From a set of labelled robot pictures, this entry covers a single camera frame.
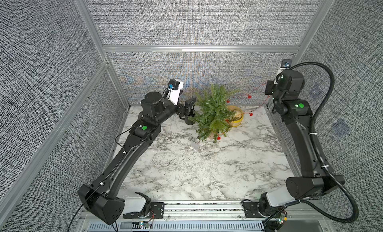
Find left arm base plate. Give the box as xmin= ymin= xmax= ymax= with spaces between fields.
xmin=123 ymin=202 xmax=165 ymax=220

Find aluminium front rail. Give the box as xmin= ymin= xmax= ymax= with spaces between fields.
xmin=74 ymin=201 xmax=334 ymax=232

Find yellow bamboo steamer basket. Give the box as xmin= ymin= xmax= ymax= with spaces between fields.
xmin=227 ymin=105 xmax=244 ymax=127

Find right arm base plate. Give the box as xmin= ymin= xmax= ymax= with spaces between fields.
xmin=240 ymin=199 xmax=267 ymax=219

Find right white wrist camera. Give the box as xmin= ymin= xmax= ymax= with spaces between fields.
xmin=274 ymin=59 xmax=292 ymax=84

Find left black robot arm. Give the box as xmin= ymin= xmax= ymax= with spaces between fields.
xmin=78 ymin=91 xmax=196 ymax=225

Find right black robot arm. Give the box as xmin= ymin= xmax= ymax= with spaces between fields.
xmin=258 ymin=70 xmax=338 ymax=217

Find small green christmas tree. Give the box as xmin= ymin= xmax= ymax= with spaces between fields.
xmin=194 ymin=84 xmax=238 ymax=143

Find black corrugated cable conduit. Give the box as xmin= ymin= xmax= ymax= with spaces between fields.
xmin=287 ymin=61 xmax=360 ymax=224

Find red string lights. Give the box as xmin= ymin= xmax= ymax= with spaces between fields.
xmin=216 ymin=83 xmax=266 ymax=140

